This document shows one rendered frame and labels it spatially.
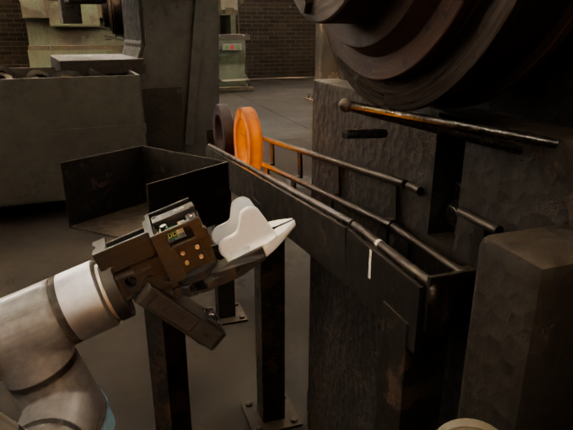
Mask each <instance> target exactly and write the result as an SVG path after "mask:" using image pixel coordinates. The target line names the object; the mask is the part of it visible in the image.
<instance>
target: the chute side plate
mask: <svg viewBox="0 0 573 430"><path fill-rule="evenodd" d="M206 158H211V159H215V160H224V161H228V162H229V190H231V191H232V192H233V193H234V194H236V195H237V196H238V197H241V196H244V197H246V198H248V199H250V201H251V202H252V198H253V197H254V198H255V200H256V201H257V202H258V203H259V204H260V212H261V213H262V214H263V216H264V217H265V219H267V220H268V221H269V222H270V221H275V220H279V219H286V218H292V219H293V220H295V223H296V226H295V228H294V229H293V230H292V231H291V233H290V234H289V235H288V236H287V237H288V238H290V239H291V240H292V241H294V242H295V243H296V244H297V245H298V246H300V247H301V248H302V249H303V250H305V252H307V253H308V254H309V255H310V256H311V257H313V258H314V259H315V260H317V261H318V262H319V263H320V264H322V265H323V266H324V267H325V268H327V269H328V270H329V271H331V272H332V273H333V274H334V275H335V276H336V277H337V278H338V279H340V280H341V281H342V282H344V283H345V284H346V285H347V286H348V287H349V288H350V289H351V290H352V291H353V293H354V294H355V295H356V296H357V297H358V298H359V299H360V300H361V301H362V302H363V303H364V304H365V305H366V306H367V307H368V308H369V309H370V310H371V311H372V312H373V313H374V314H375V315H376V316H377V317H378V318H379V319H380V320H381V321H382V310H383V302H384V301H385V302H386V303H387V304H388V305H389V306H390V307H391V308H392V309H393V310H394V311H396V312H397V313H398V314H399V315H400V316H401V317H402V318H403V319H404V320H405V321H406V322H407V323H408V342H407V348H408V349H409V350H410V351H411V352H412V353H413V354H417V353H418V350H419V341H420V324H421V315H422V305H423V297H424V287H423V286H422V285H421V284H420V283H418V282H417V281H416V280H414V279H413V278H412V277H411V276H410V275H408V274H407V273H406V272H405V271H404V270H402V269H401V268H400V267H398V266H397V265H396V264H394V263H393V262H392V261H390V260H389V259H388V258H387V257H386V256H385V255H384V254H382V253H381V252H379V251H378V250H377V249H376V248H374V247H373V246H372V245H370V244H369V243H368V242H367V241H365V240H364V239H362V238H361V237H360V236H359V235H358V234H357V233H356V232H354V231H353V230H352V229H349V227H347V226H345V225H344V224H342V223H340V222H338V221H337V220H335V219H333V218H331V217H329V216H328V215H326V214H325V213H323V212H321V211H319V210H317V209H315V208H314V207H312V206H310V205H309V204H307V203H305V202H303V201H302V200H300V199H298V198H297V197H295V196H293V195H291V194H289V193H287V192H286V191H285V190H283V189H280V188H279V187H277V186H275V185H274V184H272V183H270V182H268V181H267V180H265V179H263V178H261V177H260V176H258V175H257V174H255V173H253V172H251V171H249V170H247V169H246V168H245V167H243V166H240V165H238V164H237V163H235V162H233V161H232V160H230V159H228V158H227V157H225V156H223V155H221V154H220V153H218V152H216V151H215V150H213V149H211V148H209V147H206ZM369 249H371V250H372V263H371V277H370V279H369V278H368V263H369Z"/></svg>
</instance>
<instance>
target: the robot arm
mask: <svg viewBox="0 0 573 430"><path fill-rule="evenodd" d="M179 205H180V206H179ZM175 206H179V207H177V208H174V209H172V210H170V211H168V212H164V211H166V210H169V209H171V208H173V207H175ZM161 212H164V213H162V214H160V215H159V213H161ZM144 217H145V221H143V222H142V225H143V227H142V228H140V229H138V230H134V231H132V232H130V233H128V234H126V235H122V236H120V237H118V238H116V239H114V240H111V241H107V240H106V238H105V237H104V238H102V239H100V240H98V241H94V242H92V246H93V248H94V250H93V253H92V256H93V258H94V260H95V262H94V261H92V260H90V261H88V262H85V263H83V264H80V265H78V266H75V267H73V268H71V269H69V270H65V271H63V272H61V273H59V274H57V275H55V276H52V277H50V278H47V279H45V280H43V281H41V282H37V283H35V284H33V285H31V286H29V287H27V288H23V289H21V290H19V291H17V292H14V293H11V294H9V295H7V296H4V297H2V298H1V299H0V380H1V381H2V383H3V384H4V385H5V387H6V388H7V389H8V390H9V393H10V394H11V396H12V397H13V399H14V401H15V402H16V403H17V404H18V406H19V407H20V410H21V416H20V419H19V421H18V423H17V422H16V421H13V420H12V419H10V418H9V417H7V416H6V415H4V414H3V413H1V412H0V430H114V427H115V419H114V415H113V412H112V411H111V409H110V407H109V403H108V400H107V396H106V395H105V393H104V392H103V391H102V390H101V389H100V387H99V386H98V385H97V383H96V381H95V379H94V377H93V375H92V374H91V373H90V370H89V369H88V367H87V365H86V364H85V362H84V360H83V359H82V357H81V355H80V353H79V352H78V350H77V348H76V346H75V345H77V344H78V343H80V342H82V341H85V340H87V339H89V338H92V337H94V336H96V335H98V334H101V333H103V332H105V331H107V330H109V329H111V328H114V327H117V326H119V324H120V322H121V320H122V321H124V320H126V319H129V318H131V317H133V316H135V315H136V309H135V306H134V302H133V299H132V298H134V301H135V303H137V304H138V305H140V306H141V307H143V308H144V309H146V310H148V311H150V312H151V313H153V314H154V315H155V316H157V317H159V318H160V319H162V320H164V321H165V322H167V323H169V324H170V325H171V326H173V327H174V328H177V329H178V330H180V331H181V332H183V333H185V334H186V335H187V336H189V337H190V338H191V339H192V340H194V341H195V342H197V343H198V344H200V345H202V346H205V347H207V348H208V349H210V350H211V351H213V350H214V349H215V348H216V347H217V345H218V344H219V343H220V342H221V341H222V340H223V338H224V337H225V336H226V334H225V331H224V329H223V322H222V320H221V319H220V317H219V316H218V315H216V314H215V313H214V312H213V311H210V310H208V309H207V308H204V307H202V306H201V305H199V304H197V303H196V302H194V301H193V300H191V299H190V298H189V297H192V296H195V295H197V294H200V293H204V292H207V291H211V290H212V289H213V288H216V287H218V286H221V285H223V284H226V283H228V282H232V281H233V280H235V279H237V278H239V277H241V276H243V275H245V274H246V273H247V272H248V271H250V270H251V269H253V268H254V267H255V266H257V265H258V264H260V263H261V262H263V261H264V260H265V259H266V257H267V256H269V255H270V254H271V253H272V252H273V251H274V250H275V249H276V248H277V247H278V246H279V245H280V244H281V243H282V242H283V241H284V240H285V239H286V238H287V236H288V235H289V234H290V233H291V231H292V230H293V229H294V228H295V226H296V223H295V220H293V219H292V218H286V219H279V220H275V221H270V222H268V221H267V220H266V219H265V217H264V216H263V214H262V213H261V212H260V211H259V210H258V209H257V208H256V207H255V206H254V205H253V204H252V202H251V201H250V199H248V198H246V197H244V196H241V197H238V198H236V199H235V200H233V201H232V203H231V210H230V217H229V220H228V221H227V222H225V223H223V224H220V225H218V226H217V227H216V228H215V229H214V230H213V231H212V234H211V236H212V238H211V237H210V235H209V233H208V230H207V228H206V226H205V225H203V223H202V221H201V218H200V215H199V213H198V212H197V211H196V209H195V207H194V204H193V202H192V201H189V199H188V198H185V199H183V200H180V201H178V202H175V203H173V204H170V205H169V206H165V207H163V208H160V209H159V210H157V211H154V212H150V213H149V214H146V215H144ZM221 255H222V256H224V259H222V260H221Z"/></svg>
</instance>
